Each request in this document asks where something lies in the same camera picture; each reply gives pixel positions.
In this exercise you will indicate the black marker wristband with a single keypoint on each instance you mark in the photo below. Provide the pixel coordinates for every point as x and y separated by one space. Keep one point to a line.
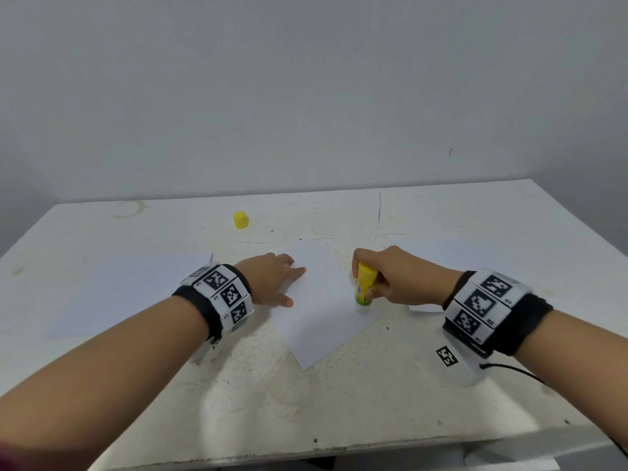
491 311
218 299

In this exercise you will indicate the person's left hand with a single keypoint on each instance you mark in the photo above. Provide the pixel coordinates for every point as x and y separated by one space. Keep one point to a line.
260 279

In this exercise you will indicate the stack of white paper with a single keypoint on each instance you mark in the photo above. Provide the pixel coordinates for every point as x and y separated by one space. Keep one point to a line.
118 294
424 252

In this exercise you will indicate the glued white paper sheet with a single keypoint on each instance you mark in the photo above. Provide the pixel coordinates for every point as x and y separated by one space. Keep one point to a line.
319 324

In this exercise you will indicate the yellow glue stick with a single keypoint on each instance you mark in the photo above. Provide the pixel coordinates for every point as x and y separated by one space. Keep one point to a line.
364 287

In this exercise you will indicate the person's right hand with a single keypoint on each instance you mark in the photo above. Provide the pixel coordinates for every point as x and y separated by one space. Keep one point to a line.
412 274

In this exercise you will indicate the person's right forearm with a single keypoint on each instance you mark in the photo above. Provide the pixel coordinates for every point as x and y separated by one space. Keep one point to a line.
584 377

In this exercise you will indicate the person's left forearm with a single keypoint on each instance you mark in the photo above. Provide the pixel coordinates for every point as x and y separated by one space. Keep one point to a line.
98 387

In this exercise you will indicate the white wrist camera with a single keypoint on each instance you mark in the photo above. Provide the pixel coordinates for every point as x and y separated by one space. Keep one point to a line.
459 356

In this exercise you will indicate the yellow glue cap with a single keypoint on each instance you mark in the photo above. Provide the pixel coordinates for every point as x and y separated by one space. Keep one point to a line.
241 220

